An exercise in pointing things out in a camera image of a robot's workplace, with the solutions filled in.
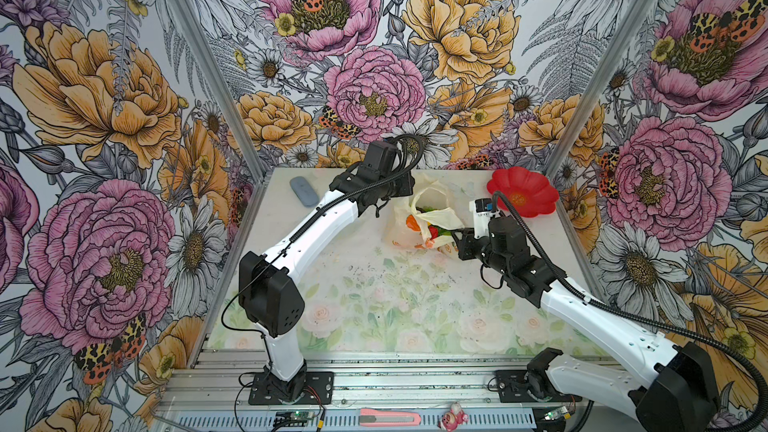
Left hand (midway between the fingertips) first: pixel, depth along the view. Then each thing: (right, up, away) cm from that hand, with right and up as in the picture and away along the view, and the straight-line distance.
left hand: (410, 189), depth 81 cm
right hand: (+11, -13, -2) cm, 18 cm away
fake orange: (+1, -9, +5) cm, 11 cm away
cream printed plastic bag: (+4, -8, -4) cm, 10 cm away
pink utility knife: (-7, -53, -11) cm, 55 cm away
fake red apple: (+6, -11, -1) cm, 13 cm away
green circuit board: (-28, -54, -10) cm, 61 cm away
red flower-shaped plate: (+47, +1, +35) cm, 59 cm away
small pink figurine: (+8, -52, -14) cm, 54 cm away
